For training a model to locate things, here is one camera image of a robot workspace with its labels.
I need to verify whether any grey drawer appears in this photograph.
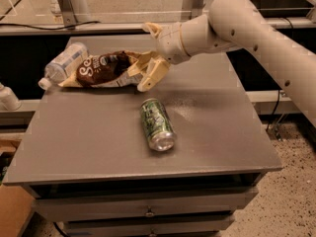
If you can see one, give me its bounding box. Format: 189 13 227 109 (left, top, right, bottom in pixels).
33 187 258 221
64 214 234 237

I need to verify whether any lower grey drawer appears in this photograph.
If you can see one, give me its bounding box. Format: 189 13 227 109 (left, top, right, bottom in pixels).
64 214 234 237

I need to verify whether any grey metal bracket right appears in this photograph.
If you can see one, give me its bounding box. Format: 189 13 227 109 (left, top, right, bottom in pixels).
181 0 204 21

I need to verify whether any grey drawer cabinet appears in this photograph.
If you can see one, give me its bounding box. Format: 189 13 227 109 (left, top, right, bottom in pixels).
2 33 284 237

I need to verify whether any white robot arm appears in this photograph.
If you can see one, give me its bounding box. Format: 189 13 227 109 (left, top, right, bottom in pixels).
128 0 316 125

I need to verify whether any black cable on rail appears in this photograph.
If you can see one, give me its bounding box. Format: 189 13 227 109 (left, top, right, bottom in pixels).
0 20 101 31

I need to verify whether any clear plastic water bottle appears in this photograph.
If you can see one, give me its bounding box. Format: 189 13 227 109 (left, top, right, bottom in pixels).
39 42 89 90

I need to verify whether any green soda can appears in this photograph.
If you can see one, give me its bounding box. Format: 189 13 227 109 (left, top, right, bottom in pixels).
140 98 176 152

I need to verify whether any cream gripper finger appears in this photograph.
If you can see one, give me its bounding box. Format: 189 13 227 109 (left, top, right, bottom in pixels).
126 51 157 76
137 58 170 92

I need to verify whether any grey metal bracket left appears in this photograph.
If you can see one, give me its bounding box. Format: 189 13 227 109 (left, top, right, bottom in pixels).
57 0 76 29

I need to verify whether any grey metal bracket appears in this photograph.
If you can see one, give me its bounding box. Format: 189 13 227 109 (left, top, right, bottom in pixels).
57 0 76 29
181 0 204 21

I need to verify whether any white pipe at left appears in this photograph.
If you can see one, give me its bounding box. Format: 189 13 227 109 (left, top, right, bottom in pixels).
0 83 22 111

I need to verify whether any brown chip bag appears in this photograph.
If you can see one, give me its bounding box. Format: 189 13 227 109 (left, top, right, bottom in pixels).
59 50 142 88

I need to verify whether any brown cardboard box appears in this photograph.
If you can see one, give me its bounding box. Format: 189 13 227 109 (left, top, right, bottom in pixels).
0 185 34 237

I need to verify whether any black cable at right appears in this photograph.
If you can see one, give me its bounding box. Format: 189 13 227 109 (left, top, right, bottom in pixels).
265 89 281 133

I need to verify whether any upper grey drawer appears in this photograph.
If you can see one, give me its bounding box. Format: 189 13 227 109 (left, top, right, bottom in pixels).
33 187 258 221

